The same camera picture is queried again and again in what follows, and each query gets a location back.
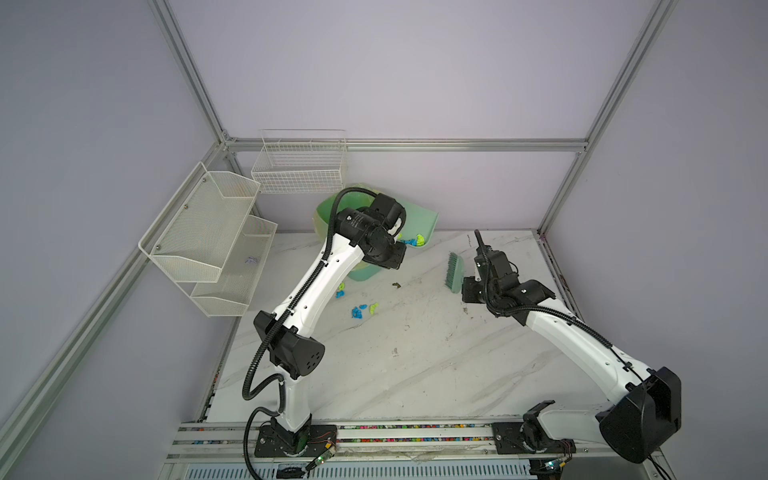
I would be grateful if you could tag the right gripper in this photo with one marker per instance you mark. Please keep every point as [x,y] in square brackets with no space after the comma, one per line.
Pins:
[465,293]

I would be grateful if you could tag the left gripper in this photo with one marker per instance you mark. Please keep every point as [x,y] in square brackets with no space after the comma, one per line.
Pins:
[395,260]

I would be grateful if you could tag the green plastic dustpan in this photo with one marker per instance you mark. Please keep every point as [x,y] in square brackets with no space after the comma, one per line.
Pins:
[419,220]

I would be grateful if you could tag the green hand brush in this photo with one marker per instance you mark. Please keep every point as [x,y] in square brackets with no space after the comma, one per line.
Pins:
[455,273]

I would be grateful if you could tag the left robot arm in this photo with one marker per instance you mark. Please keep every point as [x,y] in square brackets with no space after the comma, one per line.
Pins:
[287,354]

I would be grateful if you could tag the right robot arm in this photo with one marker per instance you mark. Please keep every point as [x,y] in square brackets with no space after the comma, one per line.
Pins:
[642,406]

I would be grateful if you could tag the green plastic trash bin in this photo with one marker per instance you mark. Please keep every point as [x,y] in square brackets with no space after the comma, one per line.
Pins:
[360,264]

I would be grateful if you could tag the lime green paper scrap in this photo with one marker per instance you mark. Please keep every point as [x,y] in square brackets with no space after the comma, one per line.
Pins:
[418,241]

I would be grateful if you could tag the white mesh two-tier shelf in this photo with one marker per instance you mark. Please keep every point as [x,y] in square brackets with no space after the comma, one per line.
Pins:
[209,242]

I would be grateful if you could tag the white wire basket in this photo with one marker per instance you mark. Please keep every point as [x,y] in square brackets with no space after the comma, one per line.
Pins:
[301,161]

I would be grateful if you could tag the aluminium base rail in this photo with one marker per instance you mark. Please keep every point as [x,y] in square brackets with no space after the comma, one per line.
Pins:
[419,449]

